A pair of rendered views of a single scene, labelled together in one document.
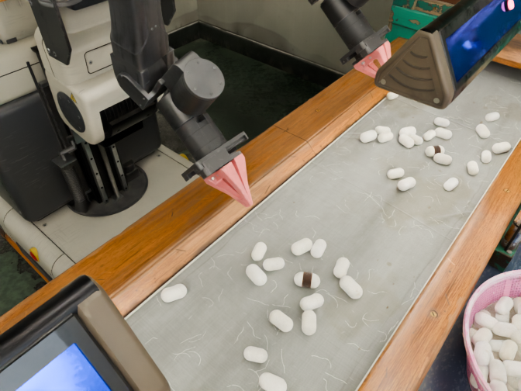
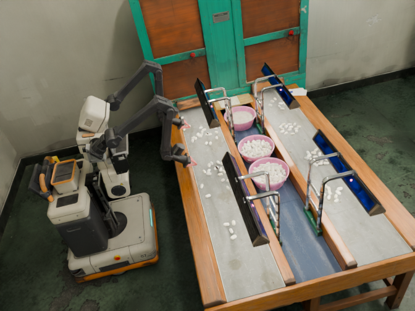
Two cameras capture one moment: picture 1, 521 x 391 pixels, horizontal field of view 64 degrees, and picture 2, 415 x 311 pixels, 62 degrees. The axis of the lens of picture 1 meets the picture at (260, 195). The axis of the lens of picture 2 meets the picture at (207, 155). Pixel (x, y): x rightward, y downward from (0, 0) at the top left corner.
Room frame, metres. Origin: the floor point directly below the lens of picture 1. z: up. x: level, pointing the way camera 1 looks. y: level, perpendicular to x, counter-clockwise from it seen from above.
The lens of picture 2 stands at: (-0.90, 1.23, 2.38)
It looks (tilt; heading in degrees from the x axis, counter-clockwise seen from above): 40 degrees down; 315
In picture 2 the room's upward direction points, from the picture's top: 11 degrees counter-clockwise
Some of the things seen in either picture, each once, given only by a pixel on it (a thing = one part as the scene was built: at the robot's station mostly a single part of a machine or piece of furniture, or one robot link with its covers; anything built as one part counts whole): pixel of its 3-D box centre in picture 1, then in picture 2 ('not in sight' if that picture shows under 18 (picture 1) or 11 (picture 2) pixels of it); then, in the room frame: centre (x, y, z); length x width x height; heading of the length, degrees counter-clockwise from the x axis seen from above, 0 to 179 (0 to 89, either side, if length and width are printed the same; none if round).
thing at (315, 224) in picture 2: not in sight; (328, 194); (-0.44, -0.09, 0.90); 0.20 x 0.19 x 0.45; 140
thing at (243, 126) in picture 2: not in sight; (240, 119); (0.57, -0.67, 0.72); 0.27 x 0.27 x 0.10
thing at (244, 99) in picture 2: not in sight; (233, 101); (0.73, -0.81, 0.77); 0.33 x 0.15 x 0.01; 50
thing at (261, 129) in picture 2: not in sight; (269, 106); (0.30, -0.71, 0.90); 0.20 x 0.19 x 0.45; 140
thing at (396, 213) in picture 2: not in sight; (336, 151); (-0.25, -0.71, 0.67); 1.81 x 0.12 x 0.19; 140
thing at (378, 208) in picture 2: not in sight; (344, 166); (-0.49, -0.16, 1.08); 0.62 x 0.08 x 0.07; 140
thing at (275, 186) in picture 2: not in sight; (268, 175); (0.01, -0.21, 0.72); 0.27 x 0.27 x 0.10
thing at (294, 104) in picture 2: not in sight; (278, 83); (0.26, -0.78, 1.08); 0.62 x 0.08 x 0.07; 140
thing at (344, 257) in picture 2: not in sight; (285, 160); (0.00, -0.41, 0.71); 1.81 x 0.05 x 0.11; 140
